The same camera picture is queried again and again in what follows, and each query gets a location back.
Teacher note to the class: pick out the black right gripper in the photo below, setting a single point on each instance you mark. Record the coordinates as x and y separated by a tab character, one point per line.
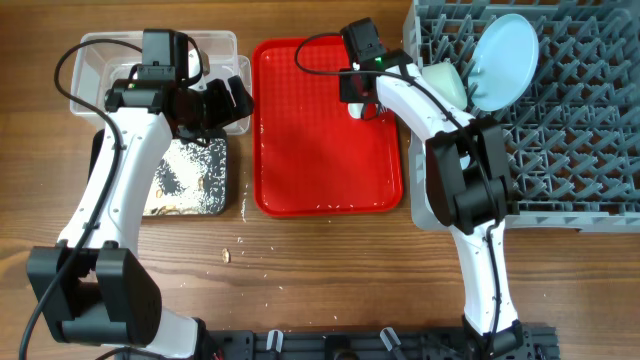
346	92

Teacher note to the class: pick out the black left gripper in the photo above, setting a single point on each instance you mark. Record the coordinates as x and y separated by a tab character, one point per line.
225	110

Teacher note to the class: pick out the white plastic spoon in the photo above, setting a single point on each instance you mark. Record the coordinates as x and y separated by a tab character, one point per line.
355	110

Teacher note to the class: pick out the rice and food scraps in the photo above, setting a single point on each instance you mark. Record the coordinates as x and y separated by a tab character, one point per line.
190	180

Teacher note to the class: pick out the green bowl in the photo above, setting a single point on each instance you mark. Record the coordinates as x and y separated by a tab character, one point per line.
444	78

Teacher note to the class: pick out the light blue plate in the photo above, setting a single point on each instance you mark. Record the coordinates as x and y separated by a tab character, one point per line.
504	62

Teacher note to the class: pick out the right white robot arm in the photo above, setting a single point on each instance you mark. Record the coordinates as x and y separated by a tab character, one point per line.
468	180

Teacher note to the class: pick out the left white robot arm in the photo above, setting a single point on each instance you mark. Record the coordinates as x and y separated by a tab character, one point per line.
90	286

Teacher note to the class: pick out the black food waste tray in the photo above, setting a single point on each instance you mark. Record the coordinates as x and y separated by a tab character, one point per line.
135	199

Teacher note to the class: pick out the clear plastic waste bin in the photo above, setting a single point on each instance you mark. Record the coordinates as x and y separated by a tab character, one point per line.
98	66

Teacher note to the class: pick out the grey dishwasher rack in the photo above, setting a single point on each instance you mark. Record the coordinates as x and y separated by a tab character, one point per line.
573	136

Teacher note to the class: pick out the red plastic tray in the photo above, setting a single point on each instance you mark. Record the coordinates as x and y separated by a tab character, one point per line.
311	157

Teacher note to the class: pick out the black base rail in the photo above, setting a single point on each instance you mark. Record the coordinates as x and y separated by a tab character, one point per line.
524	342

